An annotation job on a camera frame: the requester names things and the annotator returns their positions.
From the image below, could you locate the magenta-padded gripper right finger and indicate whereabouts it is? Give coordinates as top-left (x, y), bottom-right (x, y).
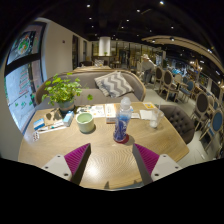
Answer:
top-left (131, 143), bottom-right (183, 186)

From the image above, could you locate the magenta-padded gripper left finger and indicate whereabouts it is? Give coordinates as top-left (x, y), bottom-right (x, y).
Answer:
top-left (42, 143), bottom-right (92, 186)

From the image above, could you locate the clear blue-labelled water bottle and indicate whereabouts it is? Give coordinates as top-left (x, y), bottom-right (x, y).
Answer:
top-left (113, 96), bottom-right (134, 144)

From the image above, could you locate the small patterned card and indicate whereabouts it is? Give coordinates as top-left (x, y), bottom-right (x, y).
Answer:
top-left (32, 130), bottom-right (41, 143)

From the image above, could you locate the blue and white card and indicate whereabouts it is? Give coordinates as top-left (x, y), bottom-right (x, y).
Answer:
top-left (33, 118), bottom-right (46, 131)

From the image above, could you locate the dark tufted armchair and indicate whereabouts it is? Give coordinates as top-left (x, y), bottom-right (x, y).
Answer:
top-left (159, 104), bottom-right (196, 145)

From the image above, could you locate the clear plastic cup with straw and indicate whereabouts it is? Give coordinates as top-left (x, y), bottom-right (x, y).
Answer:
top-left (148, 104), bottom-right (165, 129)

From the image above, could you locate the light blue carton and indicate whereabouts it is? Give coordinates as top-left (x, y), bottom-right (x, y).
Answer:
top-left (63, 110), bottom-right (75, 127)

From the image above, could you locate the pale green cup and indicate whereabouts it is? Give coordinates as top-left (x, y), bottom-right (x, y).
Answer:
top-left (75, 112), bottom-right (96, 134)

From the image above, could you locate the white napkin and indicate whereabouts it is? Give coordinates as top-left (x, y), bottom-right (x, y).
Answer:
top-left (139, 109), bottom-right (154, 121)

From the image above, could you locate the yellow square card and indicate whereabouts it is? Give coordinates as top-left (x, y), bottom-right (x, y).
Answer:
top-left (142, 101), bottom-right (157, 110)

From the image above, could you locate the white printed paper sheet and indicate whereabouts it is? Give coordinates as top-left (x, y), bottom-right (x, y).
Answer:
top-left (89, 104), bottom-right (106, 118)

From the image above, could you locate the group of dining chairs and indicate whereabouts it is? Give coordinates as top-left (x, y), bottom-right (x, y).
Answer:
top-left (151, 64), bottom-right (224, 151)

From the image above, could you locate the white and orange box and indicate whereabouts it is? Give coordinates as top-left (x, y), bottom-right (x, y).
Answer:
top-left (104, 103), bottom-right (118, 124)

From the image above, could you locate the green potted plant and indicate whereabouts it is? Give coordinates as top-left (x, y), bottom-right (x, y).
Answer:
top-left (41, 72), bottom-right (94, 113)

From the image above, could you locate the window with painted decals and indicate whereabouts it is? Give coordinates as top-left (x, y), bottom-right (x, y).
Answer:
top-left (3, 22), bottom-right (48, 134)

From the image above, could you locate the grey curved sofa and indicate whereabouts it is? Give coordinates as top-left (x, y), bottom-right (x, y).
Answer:
top-left (34, 68), bottom-right (147, 111)

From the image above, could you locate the grey chevron cushion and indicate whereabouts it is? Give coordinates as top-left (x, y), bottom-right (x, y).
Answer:
top-left (93, 70), bottom-right (135, 98)

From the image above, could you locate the person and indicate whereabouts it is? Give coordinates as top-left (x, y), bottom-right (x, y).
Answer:
top-left (139, 53), bottom-right (156, 86)

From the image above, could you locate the white round pillar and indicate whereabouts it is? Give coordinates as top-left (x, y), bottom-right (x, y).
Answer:
top-left (98, 36), bottom-right (112, 57)

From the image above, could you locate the group of ceiling lights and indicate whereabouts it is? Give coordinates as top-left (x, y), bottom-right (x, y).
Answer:
top-left (84, 1), bottom-right (221, 74)

